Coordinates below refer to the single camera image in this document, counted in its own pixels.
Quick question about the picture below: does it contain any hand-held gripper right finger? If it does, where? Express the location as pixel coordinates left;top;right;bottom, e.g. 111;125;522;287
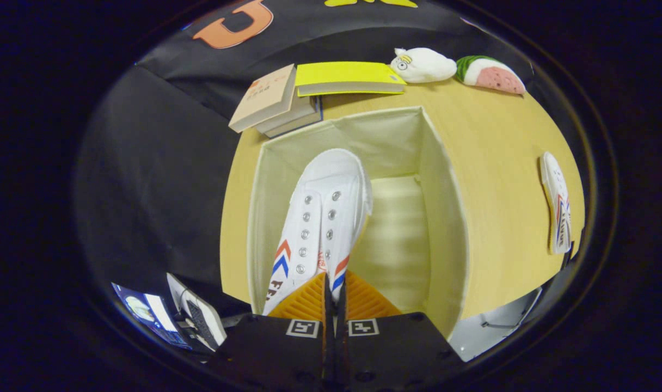
335;269;465;390

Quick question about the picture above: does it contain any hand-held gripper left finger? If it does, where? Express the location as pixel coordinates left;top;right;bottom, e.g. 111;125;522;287
214;272;334;390

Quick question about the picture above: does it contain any cream fabric storage box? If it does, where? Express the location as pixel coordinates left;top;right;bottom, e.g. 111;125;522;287
247;106;470;341

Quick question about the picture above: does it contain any white canvas shoe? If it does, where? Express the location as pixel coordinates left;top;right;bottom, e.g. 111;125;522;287
262;148;373;316
540;151;573;255

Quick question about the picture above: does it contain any open silver laptop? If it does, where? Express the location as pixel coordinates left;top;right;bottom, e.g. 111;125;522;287
112;272;227;353

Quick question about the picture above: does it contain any black backdrop cloth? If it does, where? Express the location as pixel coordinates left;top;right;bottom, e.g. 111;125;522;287
75;0;536;322

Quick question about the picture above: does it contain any tan cover book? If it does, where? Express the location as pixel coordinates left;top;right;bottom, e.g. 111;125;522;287
229;64;298;133

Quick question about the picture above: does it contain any yellow cover book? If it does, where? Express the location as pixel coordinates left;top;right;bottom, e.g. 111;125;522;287
295;61;407;97

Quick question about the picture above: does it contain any white plush toy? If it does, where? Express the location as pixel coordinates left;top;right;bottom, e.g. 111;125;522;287
390;47;457;84

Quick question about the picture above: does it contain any watermelon slice plush toy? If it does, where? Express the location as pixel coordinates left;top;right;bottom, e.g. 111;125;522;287
455;55;526;95

